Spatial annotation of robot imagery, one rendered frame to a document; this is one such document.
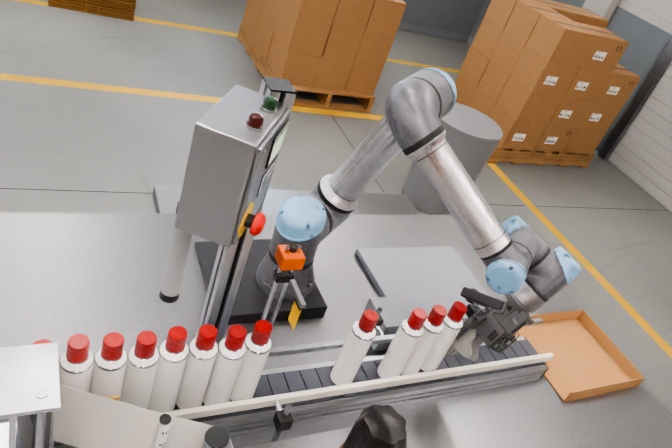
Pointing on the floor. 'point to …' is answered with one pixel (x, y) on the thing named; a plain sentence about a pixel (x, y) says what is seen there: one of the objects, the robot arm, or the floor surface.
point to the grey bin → (457, 127)
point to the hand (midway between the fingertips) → (449, 349)
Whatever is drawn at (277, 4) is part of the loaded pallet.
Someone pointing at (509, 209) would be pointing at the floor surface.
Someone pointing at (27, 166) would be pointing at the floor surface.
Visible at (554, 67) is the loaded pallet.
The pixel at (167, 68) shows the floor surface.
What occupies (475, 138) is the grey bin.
